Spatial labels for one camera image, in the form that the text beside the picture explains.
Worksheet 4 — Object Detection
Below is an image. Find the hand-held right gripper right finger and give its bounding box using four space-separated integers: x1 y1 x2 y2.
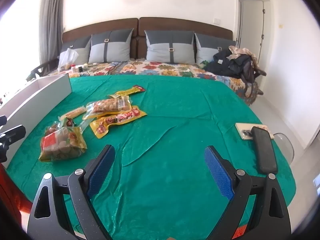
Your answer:
204 145 292 240

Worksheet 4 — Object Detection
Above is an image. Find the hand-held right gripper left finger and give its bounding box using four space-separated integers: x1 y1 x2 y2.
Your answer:
27 144 116 240

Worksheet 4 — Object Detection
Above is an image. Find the grey board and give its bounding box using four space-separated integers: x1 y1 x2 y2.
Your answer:
0 74 71 140

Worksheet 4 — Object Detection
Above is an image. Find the green yellow nut bag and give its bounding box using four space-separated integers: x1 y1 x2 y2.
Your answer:
39 119 87 162

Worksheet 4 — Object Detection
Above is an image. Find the yellow red snack packet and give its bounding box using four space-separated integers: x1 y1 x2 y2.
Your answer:
89 106 147 139

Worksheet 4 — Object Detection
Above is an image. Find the pale long snack bar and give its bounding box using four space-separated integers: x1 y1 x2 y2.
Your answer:
61 107 87 120

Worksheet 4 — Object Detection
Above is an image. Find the clear yellow-edged peanut bag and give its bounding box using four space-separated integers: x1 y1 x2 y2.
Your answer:
82 95 132 120

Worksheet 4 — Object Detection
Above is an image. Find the long yellow brown snack packet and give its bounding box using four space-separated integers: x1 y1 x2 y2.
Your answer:
108 85 145 99

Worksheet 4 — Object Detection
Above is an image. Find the beige smartphone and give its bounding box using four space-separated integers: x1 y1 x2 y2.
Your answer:
235 122 275 140

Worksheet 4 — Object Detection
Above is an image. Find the black rectangular case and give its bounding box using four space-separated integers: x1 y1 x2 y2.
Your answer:
251 126 278 174

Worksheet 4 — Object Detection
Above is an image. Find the red garment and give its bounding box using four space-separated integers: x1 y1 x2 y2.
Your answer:
0 162 33 222

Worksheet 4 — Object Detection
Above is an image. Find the dark wooden chair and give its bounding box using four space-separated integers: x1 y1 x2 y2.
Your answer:
26 57 60 82

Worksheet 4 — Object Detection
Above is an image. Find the green blanket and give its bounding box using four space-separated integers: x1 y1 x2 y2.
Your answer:
6 75 297 240

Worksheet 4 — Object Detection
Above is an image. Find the clear plastic stool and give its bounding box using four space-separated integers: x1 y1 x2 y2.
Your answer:
272 132 295 165

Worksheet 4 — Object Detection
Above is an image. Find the clear plastic bag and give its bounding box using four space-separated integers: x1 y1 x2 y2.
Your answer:
57 48 80 72

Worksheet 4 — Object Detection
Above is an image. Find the dark brown handbag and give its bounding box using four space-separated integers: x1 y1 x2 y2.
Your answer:
239 55 267 98

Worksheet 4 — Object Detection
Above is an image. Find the grey two-tone pillow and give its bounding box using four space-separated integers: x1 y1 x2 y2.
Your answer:
60 35 92 64
144 30 196 64
88 28 134 63
194 32 237 65

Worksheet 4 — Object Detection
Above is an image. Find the black jacket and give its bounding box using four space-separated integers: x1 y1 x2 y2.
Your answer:
204 50 253 77

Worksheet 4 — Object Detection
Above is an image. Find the grey curtain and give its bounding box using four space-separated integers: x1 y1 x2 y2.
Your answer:
39 0 66 67

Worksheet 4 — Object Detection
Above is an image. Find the floral bedsheet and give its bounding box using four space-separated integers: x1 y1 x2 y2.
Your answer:
49 59 263 105

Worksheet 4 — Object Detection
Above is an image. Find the beige patterned cloth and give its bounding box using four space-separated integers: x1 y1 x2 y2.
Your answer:
229 45 257 59

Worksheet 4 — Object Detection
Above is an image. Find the white door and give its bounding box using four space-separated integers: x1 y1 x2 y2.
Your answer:
239 1 266 67

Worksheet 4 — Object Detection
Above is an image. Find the brown headboard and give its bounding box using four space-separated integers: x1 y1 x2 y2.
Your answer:
62 17 233 61

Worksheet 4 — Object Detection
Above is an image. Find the black cable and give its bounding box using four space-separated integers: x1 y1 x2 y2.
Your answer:
104 60 140 76

